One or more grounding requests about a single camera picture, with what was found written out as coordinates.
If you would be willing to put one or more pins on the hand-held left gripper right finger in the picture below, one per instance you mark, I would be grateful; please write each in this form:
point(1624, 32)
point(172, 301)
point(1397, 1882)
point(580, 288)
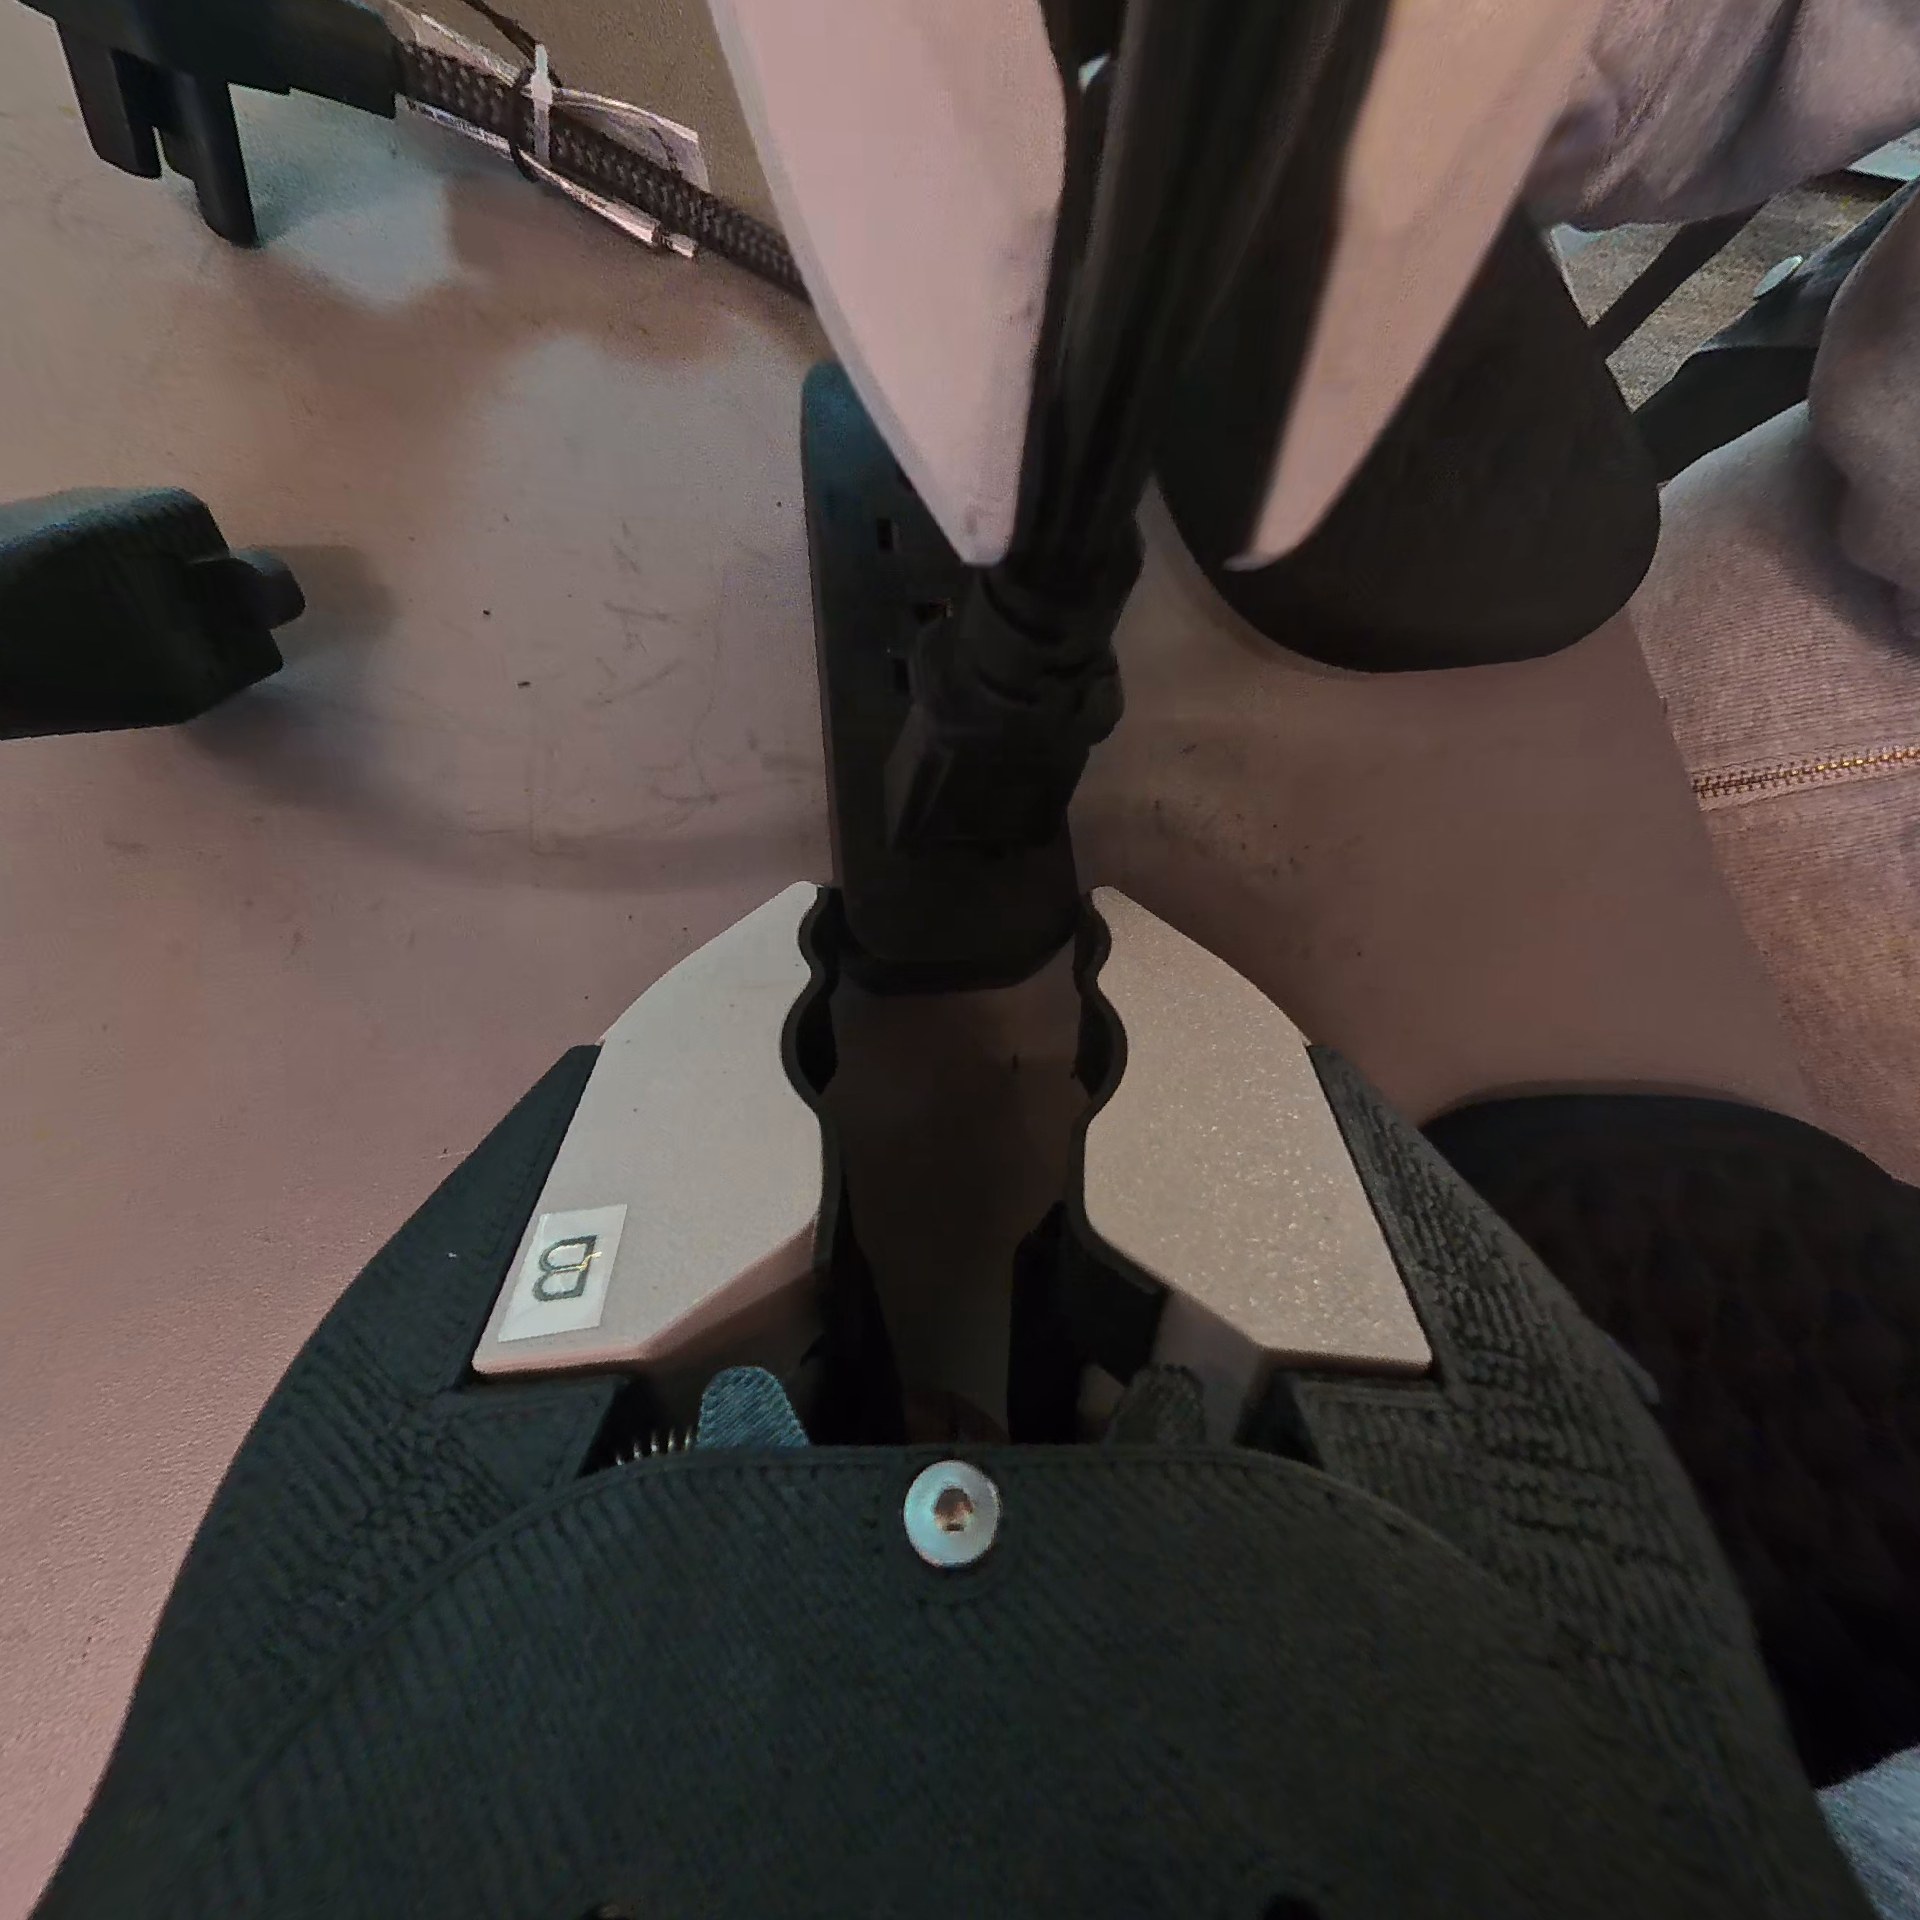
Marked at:
point(1243, 1200)

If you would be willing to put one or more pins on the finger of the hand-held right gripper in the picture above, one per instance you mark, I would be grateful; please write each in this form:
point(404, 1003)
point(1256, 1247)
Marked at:
point(915, 224)
point(1424, 224)

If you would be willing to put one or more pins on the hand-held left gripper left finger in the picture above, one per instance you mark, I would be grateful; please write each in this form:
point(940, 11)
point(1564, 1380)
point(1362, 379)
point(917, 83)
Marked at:
point(674, 1171)

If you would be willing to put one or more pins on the person's grey jacket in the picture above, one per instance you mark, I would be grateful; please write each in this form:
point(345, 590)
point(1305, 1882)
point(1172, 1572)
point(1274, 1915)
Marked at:
point(1800, 839)

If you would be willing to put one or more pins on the black power strip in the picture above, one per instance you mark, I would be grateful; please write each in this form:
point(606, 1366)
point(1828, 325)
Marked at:
point(854, 600)

